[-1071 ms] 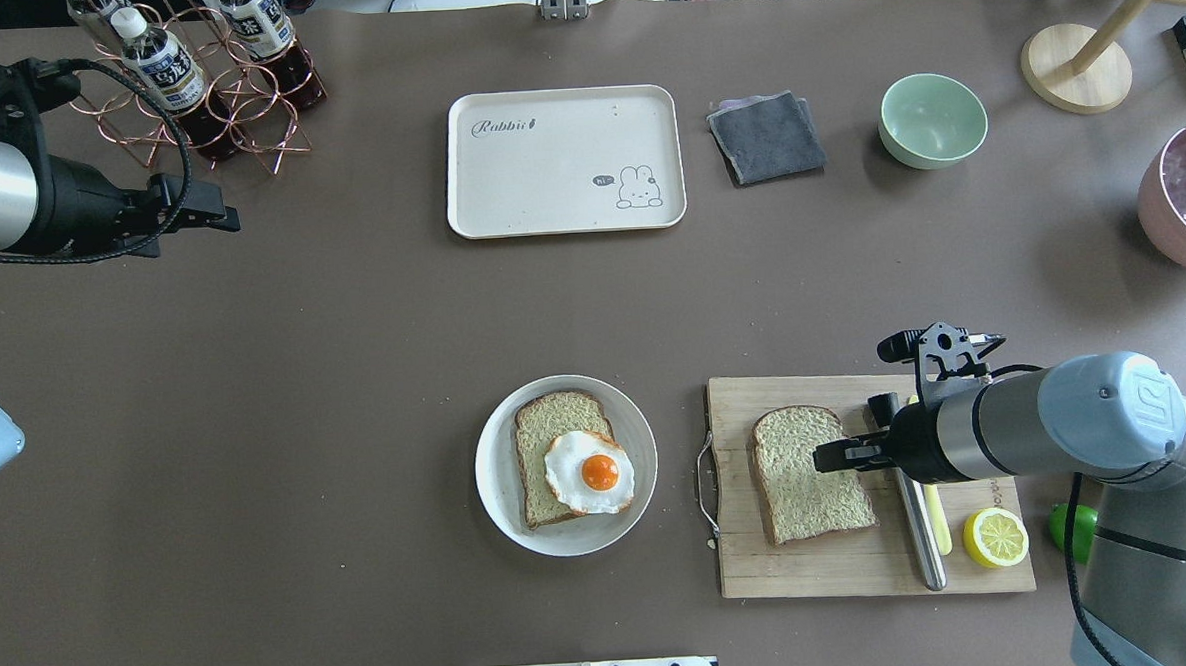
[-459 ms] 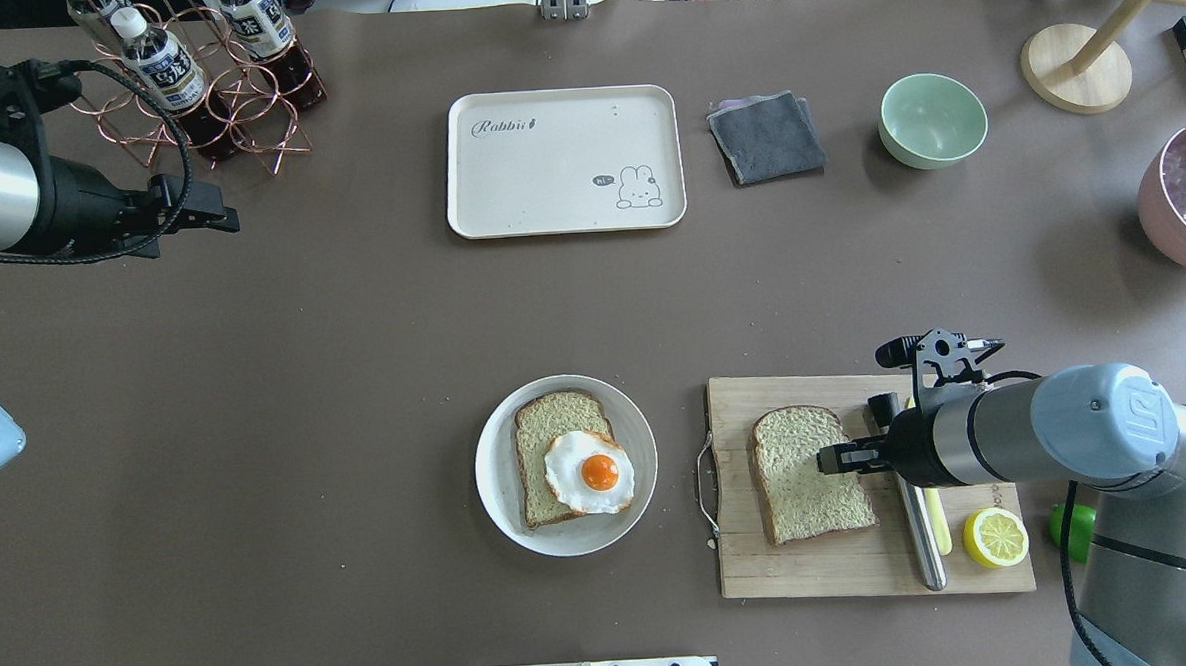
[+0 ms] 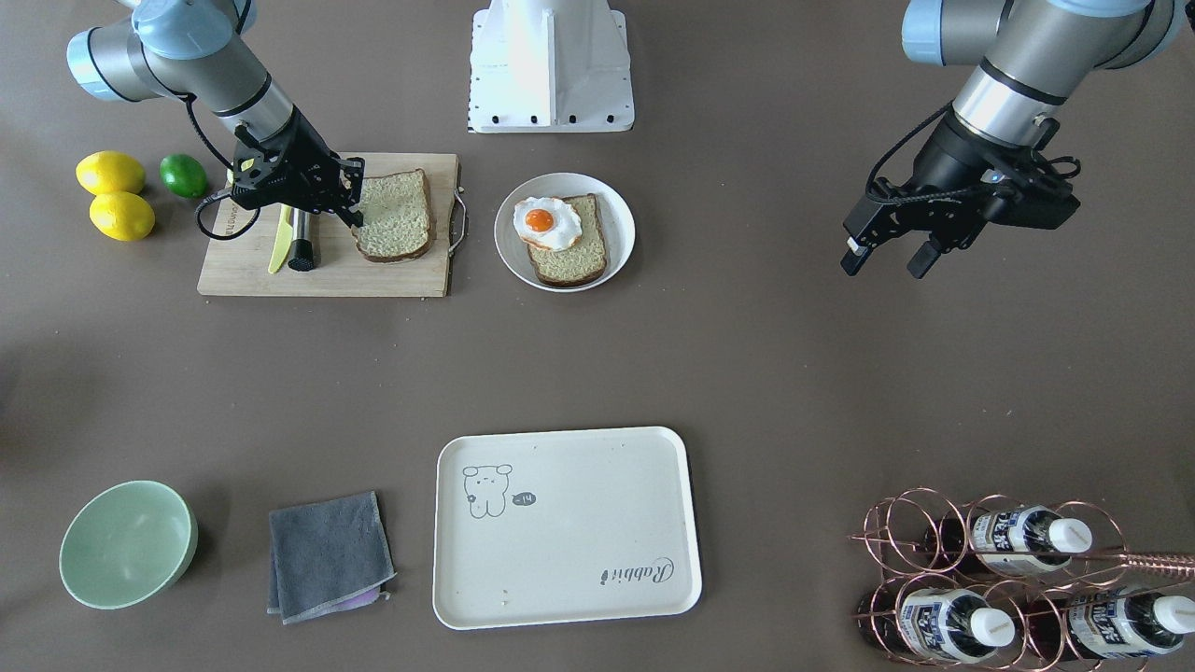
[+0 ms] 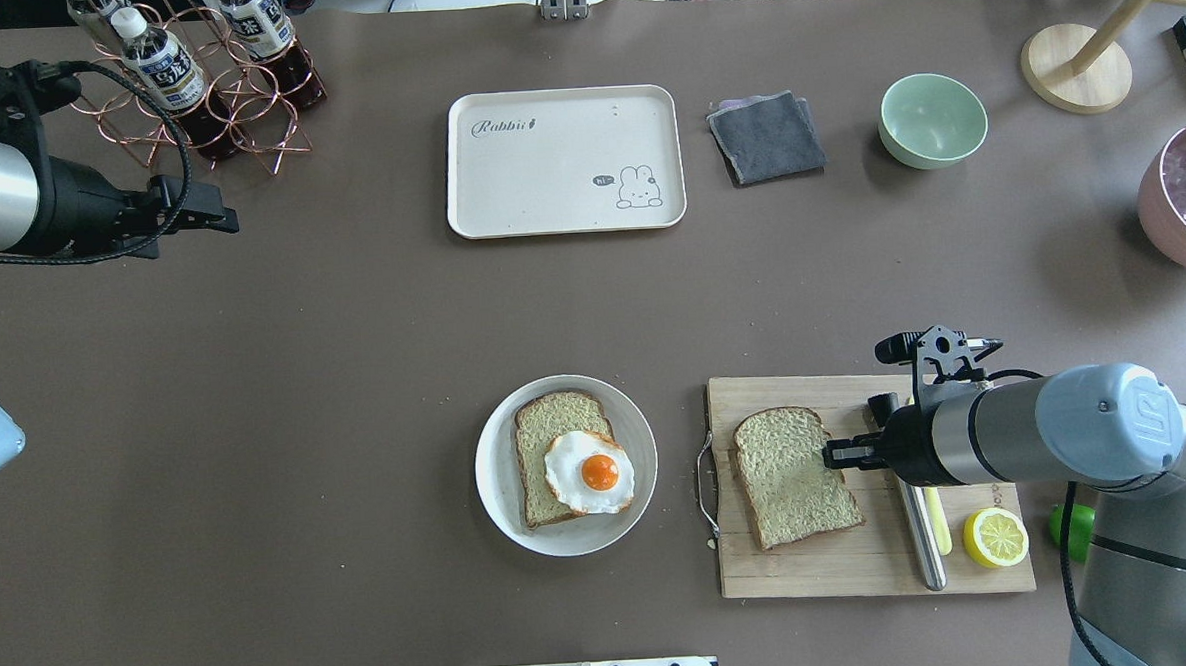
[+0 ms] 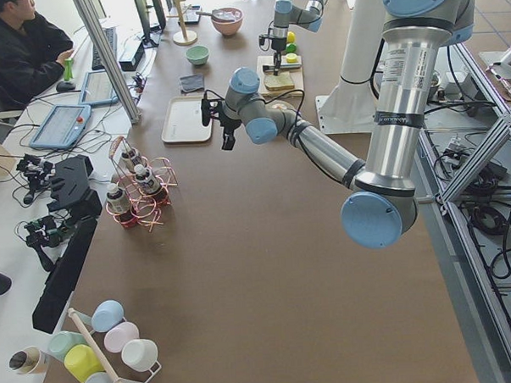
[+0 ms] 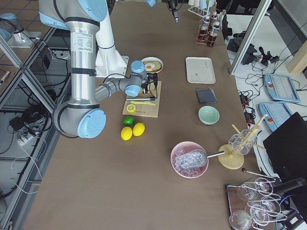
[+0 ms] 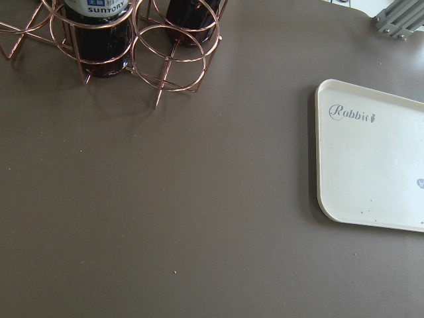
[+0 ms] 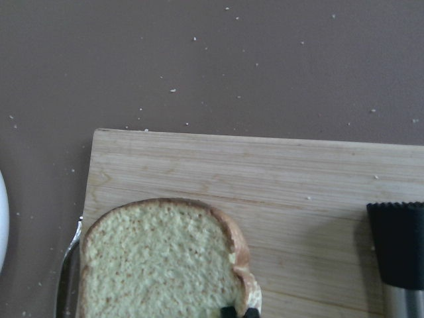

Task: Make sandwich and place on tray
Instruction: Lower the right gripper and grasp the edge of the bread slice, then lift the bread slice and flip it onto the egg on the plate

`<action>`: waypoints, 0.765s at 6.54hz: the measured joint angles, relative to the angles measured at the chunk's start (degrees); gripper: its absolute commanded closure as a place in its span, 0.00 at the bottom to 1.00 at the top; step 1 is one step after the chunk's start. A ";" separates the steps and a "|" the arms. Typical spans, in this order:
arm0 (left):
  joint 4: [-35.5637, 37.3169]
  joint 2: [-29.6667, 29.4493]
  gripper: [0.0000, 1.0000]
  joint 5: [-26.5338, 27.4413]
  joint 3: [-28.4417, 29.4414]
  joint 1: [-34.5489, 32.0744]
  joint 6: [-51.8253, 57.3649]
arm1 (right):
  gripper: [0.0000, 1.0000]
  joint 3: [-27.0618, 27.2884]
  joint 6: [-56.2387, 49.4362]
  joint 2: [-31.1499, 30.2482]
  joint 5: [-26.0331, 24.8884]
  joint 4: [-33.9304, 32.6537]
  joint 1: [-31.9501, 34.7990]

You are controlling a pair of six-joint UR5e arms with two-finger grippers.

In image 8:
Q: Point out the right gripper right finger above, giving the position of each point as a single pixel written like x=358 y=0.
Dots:
x=251 y=312

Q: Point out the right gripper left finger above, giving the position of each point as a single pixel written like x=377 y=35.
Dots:
x=228 y=312

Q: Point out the bread slice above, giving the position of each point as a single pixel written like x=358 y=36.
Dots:
x=166 y=257

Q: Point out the wooden cutting board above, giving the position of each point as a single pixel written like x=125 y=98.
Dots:
x=301 y=205

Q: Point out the steel muddler black head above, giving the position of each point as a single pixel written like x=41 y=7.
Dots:
x=397 y=232

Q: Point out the white plate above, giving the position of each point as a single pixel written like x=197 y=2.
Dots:
x=4 y=221

